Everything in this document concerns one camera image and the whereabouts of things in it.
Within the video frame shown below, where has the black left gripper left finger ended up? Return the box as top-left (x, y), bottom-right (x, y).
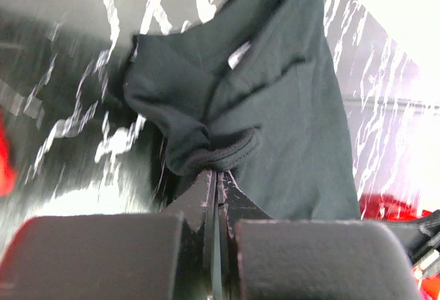
top-left (1, 171), bottom-right (217, 299)

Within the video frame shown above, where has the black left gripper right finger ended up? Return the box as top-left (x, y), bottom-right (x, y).
top-left (217, 173), bottom-right (421, 299)

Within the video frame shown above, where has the black t shirt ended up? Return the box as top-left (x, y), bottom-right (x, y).
top-left (124, 0), bottom-right (360, 220)

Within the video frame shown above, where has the red plastic bin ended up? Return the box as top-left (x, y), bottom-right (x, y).
top-left (359, 194), bottom-right (439, 299)

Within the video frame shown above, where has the folded red t shirt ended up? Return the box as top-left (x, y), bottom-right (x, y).
top-left (0, 116), bottom-right (17, 197)

